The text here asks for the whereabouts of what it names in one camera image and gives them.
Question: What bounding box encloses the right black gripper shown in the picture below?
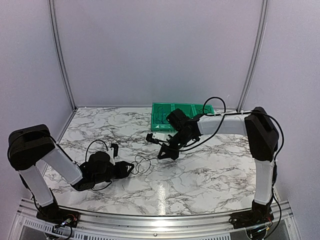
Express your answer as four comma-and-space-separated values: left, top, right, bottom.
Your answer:
158, 130, 194, 160

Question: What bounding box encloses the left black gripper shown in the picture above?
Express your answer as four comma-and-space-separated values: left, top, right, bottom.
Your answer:
93, 160, 135, 185

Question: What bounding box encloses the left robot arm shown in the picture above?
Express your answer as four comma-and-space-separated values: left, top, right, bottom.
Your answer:
7, 124, 135, 223

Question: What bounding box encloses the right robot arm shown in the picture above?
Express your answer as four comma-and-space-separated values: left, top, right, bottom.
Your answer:
157, 106, 284, 224

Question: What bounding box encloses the left green storage bin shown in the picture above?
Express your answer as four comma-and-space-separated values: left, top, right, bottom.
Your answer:
150, 102, 174, 132

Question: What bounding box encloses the green storage bin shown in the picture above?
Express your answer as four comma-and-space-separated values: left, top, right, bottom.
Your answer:
171, 103, 195, 118
150, 102, 174, 132
192, 104, 215, 116

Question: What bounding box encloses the middle green storage bin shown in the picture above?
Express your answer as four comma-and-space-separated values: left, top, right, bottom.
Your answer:
171, 103, 195, 118

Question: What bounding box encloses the right green storage bin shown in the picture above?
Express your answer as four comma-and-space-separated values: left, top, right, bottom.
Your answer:
192, 104, 215, 116

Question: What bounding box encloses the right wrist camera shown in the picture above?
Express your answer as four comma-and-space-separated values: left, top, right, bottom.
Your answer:
146, 132, 168, 144

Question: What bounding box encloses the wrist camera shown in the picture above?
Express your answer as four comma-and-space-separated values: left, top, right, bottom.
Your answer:
146, 132, 168, 144
107, 143, 119, 166

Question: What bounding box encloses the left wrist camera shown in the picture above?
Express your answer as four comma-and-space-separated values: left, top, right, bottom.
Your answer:
107, 143, 119, 166

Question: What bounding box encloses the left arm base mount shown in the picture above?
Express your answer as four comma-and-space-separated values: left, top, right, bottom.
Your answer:
36, 209, 80, 228

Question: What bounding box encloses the front aluminium rail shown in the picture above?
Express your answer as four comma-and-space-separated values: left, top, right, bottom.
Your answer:
14, 207, 301, 240

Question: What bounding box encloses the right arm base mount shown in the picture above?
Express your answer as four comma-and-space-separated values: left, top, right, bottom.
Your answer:
228, 209, 274, 229

